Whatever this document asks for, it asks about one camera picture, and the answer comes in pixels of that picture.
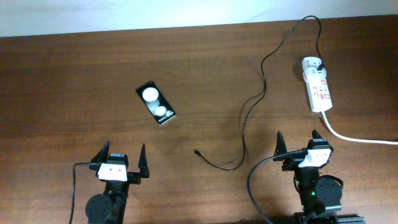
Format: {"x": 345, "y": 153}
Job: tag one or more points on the white USB charger plug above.
{"x": 310, "y": 74}

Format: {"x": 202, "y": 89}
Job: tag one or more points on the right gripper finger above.
{"x": 281, "y": 147}
{"x": 316, "y": 136}

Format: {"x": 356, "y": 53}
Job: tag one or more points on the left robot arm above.
{"x": 109, "y": 207}

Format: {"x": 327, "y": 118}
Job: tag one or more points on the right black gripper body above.
{"x": 294, "y": 160}

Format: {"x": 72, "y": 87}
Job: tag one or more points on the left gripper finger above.
{"x": 142, "y": 164}
{"x": 102, "y": 155}

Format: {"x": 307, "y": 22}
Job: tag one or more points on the white power strip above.
{"x": 318, "y": 91}

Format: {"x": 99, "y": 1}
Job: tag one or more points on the black smartphone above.
{"x": 157, "y": 104}

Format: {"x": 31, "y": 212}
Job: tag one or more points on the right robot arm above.
{"x": 320, "y": 195}

